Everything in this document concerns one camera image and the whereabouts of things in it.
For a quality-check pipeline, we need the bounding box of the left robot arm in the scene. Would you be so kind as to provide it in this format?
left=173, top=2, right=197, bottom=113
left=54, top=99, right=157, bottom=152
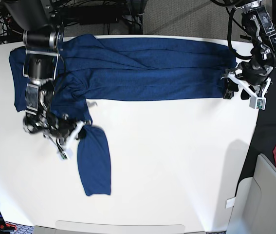
left=213, top=0, right=276, bottom=101

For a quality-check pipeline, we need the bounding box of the blue long-sleeve T-shirt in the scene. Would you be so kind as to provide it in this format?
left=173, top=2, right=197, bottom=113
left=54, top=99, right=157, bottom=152
left=8, top=34, right=237, bottom=197

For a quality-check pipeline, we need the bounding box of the beige plastic bin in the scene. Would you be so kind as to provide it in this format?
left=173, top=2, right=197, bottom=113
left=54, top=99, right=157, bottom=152
left=226, top=154, right=276, bottom=234

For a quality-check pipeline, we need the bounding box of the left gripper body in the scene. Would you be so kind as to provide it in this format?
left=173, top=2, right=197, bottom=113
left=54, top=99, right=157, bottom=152
left=221, top=62, right=273, bottom=98

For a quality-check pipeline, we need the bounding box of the black cloth on side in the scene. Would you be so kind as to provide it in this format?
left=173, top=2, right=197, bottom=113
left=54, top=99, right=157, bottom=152
left=238, top=69, right=276, bottom=182

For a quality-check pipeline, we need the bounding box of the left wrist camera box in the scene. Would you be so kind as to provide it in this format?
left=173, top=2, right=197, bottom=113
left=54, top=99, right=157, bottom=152
left=249, top=97, right=266, bottom=110

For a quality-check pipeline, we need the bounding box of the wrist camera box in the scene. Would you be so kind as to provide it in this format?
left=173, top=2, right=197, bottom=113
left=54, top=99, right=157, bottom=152
left=57, top=149, right=74, bottom=160
left=249, top=97, right=266, bottom=110

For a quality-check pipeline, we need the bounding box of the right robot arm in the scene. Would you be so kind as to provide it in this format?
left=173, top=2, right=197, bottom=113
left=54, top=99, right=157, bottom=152
left=4, top=0, right=86, bottom=159

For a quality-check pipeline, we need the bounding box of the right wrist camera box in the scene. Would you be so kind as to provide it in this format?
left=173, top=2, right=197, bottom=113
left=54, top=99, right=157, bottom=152
left=57, top=149, right=74, bottom=160

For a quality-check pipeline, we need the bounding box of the black box under table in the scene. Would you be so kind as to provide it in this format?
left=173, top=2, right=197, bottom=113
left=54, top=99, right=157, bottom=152
left=77, top=5, right=122, bottom=25

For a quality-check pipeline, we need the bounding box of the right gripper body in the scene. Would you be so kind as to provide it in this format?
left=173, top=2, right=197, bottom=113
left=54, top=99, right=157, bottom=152
left=23, top=113, right=84, bottom=153

